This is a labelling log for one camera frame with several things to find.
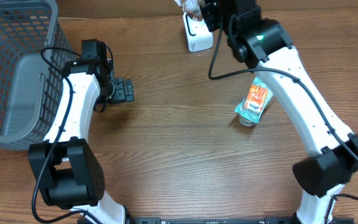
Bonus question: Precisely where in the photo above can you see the beige brown snack bag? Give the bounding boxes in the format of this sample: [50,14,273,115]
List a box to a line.
[175,0,205,21]

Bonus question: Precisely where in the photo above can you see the teal orange snack packet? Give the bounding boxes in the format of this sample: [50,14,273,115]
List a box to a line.
[234,77,273,124]

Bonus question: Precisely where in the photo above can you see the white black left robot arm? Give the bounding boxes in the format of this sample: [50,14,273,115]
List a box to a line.
[28,39,135,224]

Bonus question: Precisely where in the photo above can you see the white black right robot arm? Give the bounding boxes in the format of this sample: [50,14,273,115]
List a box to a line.
[200,0,358,223]

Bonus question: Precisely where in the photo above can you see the white barcode scanner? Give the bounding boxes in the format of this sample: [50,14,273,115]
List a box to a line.
[183,13,214,52]

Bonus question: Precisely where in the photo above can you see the grey plastic mesh basket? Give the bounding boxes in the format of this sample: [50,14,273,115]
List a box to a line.
[0,0,75,151]

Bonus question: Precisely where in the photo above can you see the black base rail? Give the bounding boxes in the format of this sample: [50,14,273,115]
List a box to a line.
[78,217,356,224]

